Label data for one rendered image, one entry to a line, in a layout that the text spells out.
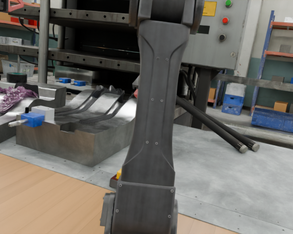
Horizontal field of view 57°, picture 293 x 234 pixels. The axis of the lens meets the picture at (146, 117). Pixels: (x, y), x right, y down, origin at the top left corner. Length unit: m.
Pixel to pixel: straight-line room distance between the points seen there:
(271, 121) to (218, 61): 2.96
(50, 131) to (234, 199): 0.49
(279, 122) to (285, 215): 3.68
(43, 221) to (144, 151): 0.28
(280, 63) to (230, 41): 5.79
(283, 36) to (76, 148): 6.75
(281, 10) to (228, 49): 5.92
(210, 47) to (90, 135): 0.92
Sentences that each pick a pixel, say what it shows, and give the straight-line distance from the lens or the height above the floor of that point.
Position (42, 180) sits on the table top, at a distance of 0.67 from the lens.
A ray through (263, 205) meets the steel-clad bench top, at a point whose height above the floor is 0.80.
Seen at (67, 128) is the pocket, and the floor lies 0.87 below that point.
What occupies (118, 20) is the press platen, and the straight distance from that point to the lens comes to 1.57.
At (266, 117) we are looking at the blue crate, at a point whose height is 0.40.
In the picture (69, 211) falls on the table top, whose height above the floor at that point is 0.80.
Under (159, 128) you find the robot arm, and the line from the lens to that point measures 0.31.
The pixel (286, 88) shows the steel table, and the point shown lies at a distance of 4.08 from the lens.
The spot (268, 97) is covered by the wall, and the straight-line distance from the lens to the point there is 7.24.
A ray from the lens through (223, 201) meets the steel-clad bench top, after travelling 0.66.
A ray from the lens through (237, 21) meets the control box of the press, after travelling 1.45.
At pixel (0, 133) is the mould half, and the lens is 0.88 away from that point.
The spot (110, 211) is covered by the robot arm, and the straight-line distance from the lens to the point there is 0.33.
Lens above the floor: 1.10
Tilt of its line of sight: 13 degrees down
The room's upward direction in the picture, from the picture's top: 7 degrees clockwise
